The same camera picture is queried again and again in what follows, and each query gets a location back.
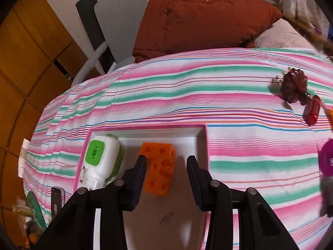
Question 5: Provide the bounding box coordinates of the rust red cushion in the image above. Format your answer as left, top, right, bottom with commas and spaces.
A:
133, 0, 283, 63

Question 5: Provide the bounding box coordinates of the grey yellow blue headboard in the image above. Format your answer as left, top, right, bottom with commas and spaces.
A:
95, 0, 268, 65

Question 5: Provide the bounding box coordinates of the wooden bedside shelf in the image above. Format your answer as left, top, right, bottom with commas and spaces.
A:
282, 0, 333, 50

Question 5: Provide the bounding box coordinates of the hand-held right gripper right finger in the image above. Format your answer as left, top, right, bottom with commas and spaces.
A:
186, 155, 299, 250

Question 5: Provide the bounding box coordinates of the red cylindrical tube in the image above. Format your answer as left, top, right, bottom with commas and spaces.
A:
305, 95, 322, 127

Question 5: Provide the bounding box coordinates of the black smartphone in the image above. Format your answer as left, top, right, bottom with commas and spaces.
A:
51, 187, 65, 220

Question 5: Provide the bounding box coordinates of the pink green striped blanket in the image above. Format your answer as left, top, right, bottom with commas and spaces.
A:
23, 47, 333, 250

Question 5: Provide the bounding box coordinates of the pale pink pillow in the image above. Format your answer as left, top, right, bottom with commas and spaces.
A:
253, 19, 320, 51

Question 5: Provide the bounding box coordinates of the white tray with pink rim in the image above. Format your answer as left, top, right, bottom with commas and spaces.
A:
73, 124, 211, 250

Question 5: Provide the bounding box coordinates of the magenta perforated strainer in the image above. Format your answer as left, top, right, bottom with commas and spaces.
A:
319, 139, 333, 176

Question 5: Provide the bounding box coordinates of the white box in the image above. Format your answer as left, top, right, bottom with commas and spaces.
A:
283, 0, 297, 16

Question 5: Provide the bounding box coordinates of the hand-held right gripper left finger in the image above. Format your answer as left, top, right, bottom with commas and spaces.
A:
34, 155, 148, 250

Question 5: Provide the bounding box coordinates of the white and green plastic device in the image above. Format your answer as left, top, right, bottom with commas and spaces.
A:
78, 134, 125, 190

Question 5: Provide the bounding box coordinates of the wooden wardrobe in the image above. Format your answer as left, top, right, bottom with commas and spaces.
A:
0, 0, 104, 240

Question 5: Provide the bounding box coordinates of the orange block with holes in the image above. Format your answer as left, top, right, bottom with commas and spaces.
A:
140, 142, 176, 196

